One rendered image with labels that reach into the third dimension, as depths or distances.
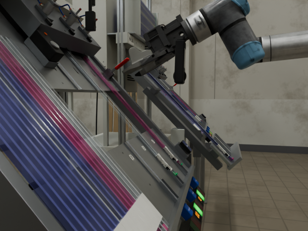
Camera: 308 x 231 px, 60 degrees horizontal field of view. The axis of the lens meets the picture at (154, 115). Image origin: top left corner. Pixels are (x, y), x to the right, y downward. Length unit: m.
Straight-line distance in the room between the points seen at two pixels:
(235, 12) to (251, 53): 0.11
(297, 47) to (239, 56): 0.19
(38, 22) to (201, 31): 0.40
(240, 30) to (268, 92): 4.22
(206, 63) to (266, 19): 1.19
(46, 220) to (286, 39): 0.73
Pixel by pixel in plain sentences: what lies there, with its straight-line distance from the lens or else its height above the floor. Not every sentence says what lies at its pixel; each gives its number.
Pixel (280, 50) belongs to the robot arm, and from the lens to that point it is 0.84.
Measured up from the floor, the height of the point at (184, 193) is 0.73.
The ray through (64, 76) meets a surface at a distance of 0.72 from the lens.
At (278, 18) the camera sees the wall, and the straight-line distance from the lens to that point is 5.09.
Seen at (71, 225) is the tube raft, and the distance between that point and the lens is 0.37.
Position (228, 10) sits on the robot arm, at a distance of 0.73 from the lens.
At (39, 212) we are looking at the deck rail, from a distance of 0.35.
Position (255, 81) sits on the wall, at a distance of 4.89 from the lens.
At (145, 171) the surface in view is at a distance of 0.65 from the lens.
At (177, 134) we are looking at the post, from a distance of 1.18.
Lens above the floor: 0.98
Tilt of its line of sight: 4 degrees down
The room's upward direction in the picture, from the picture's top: straight up
